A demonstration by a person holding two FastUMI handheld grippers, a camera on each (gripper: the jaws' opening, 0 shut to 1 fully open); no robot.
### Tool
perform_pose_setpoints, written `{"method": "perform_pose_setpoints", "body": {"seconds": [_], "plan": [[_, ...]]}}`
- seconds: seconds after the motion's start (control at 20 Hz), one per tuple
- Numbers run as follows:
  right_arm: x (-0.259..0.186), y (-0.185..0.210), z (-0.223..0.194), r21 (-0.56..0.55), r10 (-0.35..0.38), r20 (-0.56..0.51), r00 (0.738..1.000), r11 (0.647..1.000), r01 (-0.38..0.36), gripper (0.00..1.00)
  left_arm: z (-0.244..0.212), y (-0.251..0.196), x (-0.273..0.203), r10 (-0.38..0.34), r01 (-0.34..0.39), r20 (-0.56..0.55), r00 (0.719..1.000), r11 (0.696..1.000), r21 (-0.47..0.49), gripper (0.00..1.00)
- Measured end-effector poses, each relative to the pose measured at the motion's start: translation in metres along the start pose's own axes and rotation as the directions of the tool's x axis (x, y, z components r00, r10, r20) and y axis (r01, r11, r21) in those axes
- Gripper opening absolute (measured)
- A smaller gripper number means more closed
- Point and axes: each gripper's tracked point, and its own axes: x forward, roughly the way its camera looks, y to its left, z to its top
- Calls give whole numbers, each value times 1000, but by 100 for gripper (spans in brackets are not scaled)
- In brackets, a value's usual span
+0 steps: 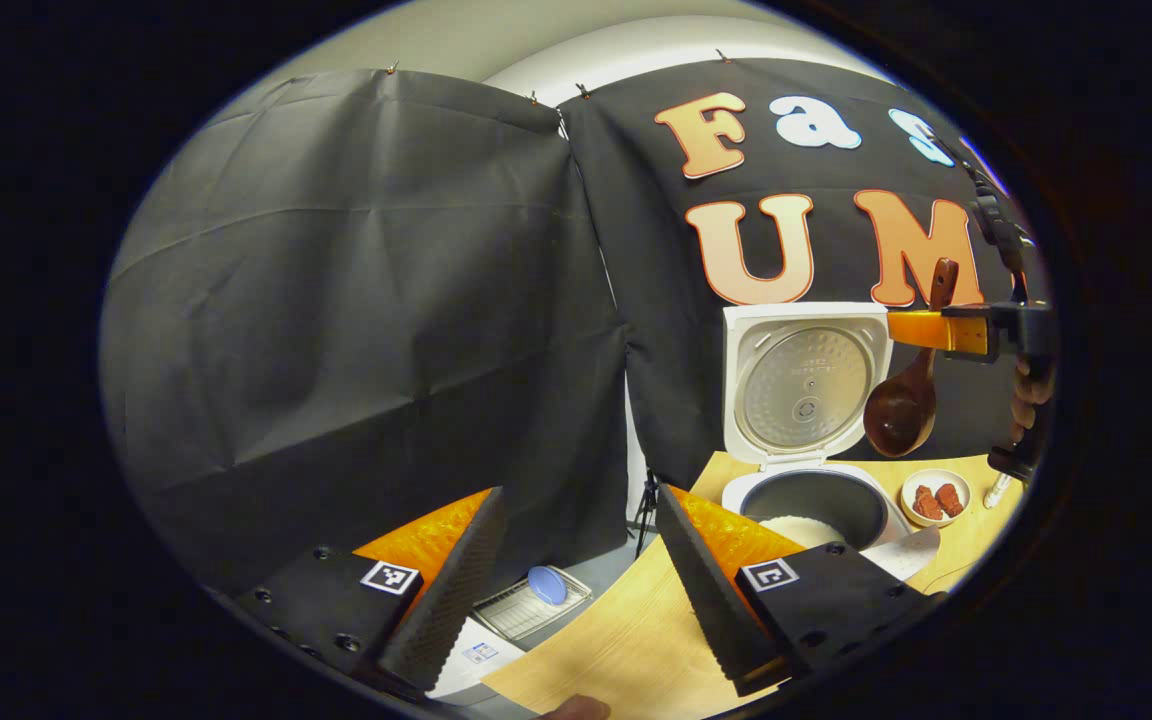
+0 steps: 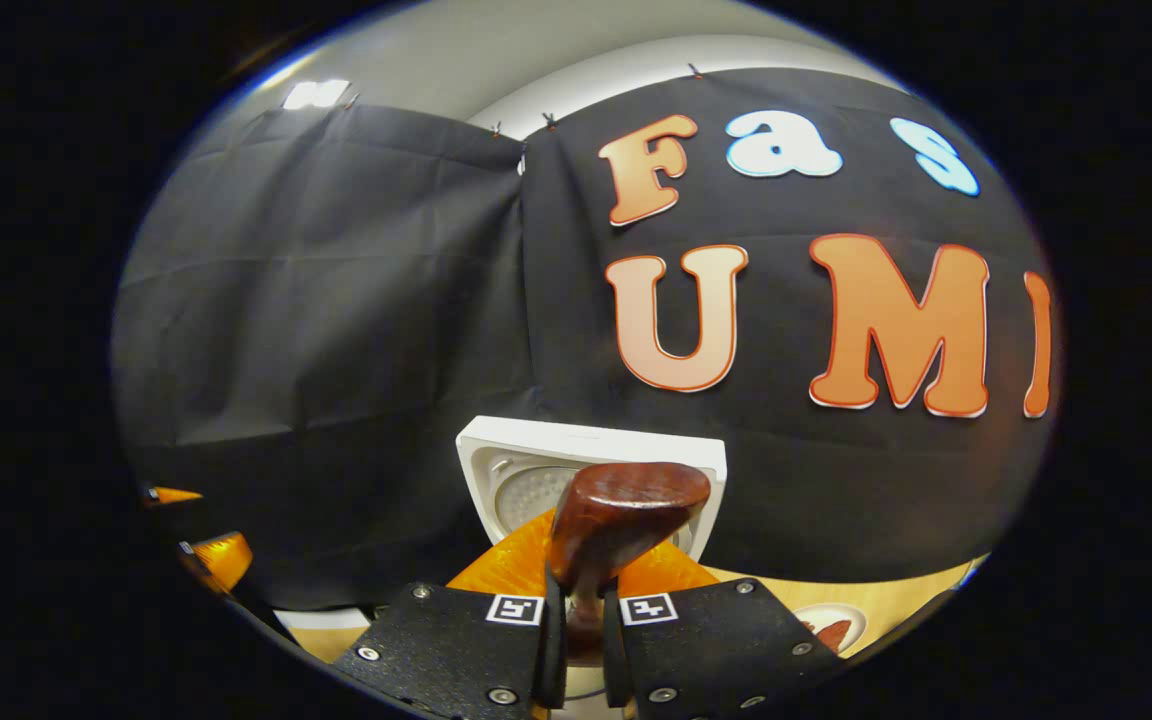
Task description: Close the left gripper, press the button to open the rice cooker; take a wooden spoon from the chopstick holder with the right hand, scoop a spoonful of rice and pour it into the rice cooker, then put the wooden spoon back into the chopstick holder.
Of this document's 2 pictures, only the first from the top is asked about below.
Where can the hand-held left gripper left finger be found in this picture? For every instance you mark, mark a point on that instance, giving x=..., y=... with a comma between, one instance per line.
x=456, y=600

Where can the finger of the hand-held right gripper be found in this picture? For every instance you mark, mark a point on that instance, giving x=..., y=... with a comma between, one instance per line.
x=936, y=330

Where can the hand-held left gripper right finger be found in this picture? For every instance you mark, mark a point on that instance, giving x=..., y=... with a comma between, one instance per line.
x=706, y=610

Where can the dark wooden spoon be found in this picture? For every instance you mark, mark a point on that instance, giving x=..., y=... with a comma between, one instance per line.
x=901, y=415

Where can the white rice portion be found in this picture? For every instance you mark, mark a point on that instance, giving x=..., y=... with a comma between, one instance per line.
x=801, y=530

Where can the white rice cooker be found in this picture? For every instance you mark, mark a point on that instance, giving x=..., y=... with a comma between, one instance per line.
x=806, y=385

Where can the clear plastic tray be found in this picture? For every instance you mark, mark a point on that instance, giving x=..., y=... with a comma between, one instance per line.
x=516, y=615

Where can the white box with blue label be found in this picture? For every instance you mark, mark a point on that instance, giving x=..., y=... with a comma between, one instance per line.
x=481, y=660

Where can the blue oval object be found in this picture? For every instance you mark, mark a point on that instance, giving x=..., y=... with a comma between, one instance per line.
x=547, y=585

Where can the black tripod stand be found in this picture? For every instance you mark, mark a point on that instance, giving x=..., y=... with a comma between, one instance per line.
x=646, y=510

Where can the red meat piece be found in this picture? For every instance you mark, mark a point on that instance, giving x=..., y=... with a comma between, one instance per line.
x=950, y=498
x=926, y=503

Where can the white drink bottle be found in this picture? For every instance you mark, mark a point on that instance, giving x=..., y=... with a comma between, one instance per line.
x=998, y=490

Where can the white round plate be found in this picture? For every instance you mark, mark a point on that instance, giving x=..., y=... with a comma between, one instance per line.
x=911, y=510

